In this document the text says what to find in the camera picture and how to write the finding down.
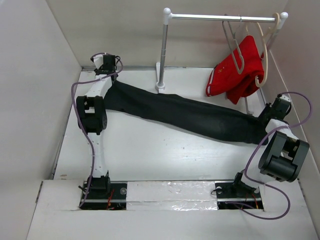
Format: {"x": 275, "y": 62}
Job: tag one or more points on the white and silver clothes rack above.
{"x": 168, "y": 15}

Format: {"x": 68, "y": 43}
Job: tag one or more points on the red garment with white stripes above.
{"x": 225, "y": 78}

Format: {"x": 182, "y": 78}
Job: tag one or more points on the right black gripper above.
{"x": 268, "y": 107}

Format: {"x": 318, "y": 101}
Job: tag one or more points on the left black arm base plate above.
{"x": 115, "y": 200}

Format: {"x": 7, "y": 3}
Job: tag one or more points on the cream wooden hanger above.
{"x": 266, "y": 39}

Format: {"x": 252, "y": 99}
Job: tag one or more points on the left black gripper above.
{"x": 96, "y": 70}

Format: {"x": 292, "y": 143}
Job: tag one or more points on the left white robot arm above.
{"x": 93, "y": 117}

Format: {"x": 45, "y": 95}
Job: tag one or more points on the silver foil tape strip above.
{"x": 171, "y": 196}

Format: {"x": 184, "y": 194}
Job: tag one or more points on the grey metal trouser hanger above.
{"x": 234, "y": 47}

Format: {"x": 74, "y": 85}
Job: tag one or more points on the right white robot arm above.
{"x": 284, "y": 155}

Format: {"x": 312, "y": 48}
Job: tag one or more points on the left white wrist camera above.
{"x": 98, "y": 60}

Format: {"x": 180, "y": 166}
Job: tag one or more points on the black denim trousers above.
{"x": 209, "y": 120}

